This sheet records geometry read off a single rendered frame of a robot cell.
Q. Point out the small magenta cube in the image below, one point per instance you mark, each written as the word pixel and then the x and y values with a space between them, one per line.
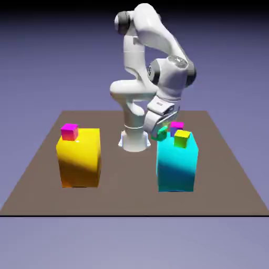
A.
pixel 177 124
pixel 69 132

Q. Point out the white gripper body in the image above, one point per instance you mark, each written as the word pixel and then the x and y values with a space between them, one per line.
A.
pixel 150 123

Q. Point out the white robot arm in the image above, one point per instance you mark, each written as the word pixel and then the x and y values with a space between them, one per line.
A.
pixel 134 63

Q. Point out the large cyan box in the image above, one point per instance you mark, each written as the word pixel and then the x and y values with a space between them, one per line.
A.
pixel 176 168

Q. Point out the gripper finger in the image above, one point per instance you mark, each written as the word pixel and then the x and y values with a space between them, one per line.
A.
pixel 156 138
pixel 164 129

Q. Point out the large yellow box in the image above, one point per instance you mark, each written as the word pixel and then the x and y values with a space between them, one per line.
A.
pixel 78 159

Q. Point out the small yellow-green cube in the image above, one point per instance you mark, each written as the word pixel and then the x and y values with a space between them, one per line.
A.
pixel 182 138

